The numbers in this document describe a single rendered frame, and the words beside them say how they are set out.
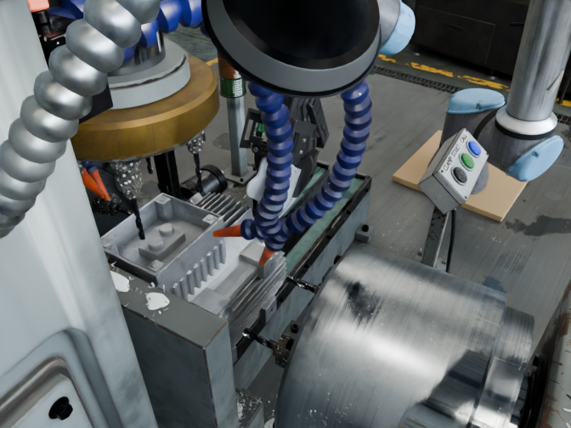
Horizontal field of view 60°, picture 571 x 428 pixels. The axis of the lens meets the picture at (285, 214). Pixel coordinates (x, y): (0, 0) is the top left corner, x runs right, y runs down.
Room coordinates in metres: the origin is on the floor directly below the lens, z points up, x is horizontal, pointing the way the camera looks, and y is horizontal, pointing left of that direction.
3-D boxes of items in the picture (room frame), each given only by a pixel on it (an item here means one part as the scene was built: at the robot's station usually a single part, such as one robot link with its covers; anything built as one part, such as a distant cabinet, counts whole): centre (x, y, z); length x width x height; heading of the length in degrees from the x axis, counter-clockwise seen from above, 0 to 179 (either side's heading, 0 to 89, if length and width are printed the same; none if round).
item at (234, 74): (1.09, 0.12, 1.10); 0.06 x 0.06 x 0.04
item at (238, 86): (1.09, 0.12, 1.05); 0.06 x 0.06 x 0.04
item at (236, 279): (0.48, 0.13, 1.01); 0.20 x 0.19 x 0.19; 149
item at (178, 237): (0.45, 0.15, 1.11); 0.12 x 0.11 x 0.07; 149
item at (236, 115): (1.09, 0.12, 1.01); 0.08 x 0.08 x 0.42; 60
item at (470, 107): (1.04, -0.44, 0.98); 0.13 x 0.12 x 0.14; 29
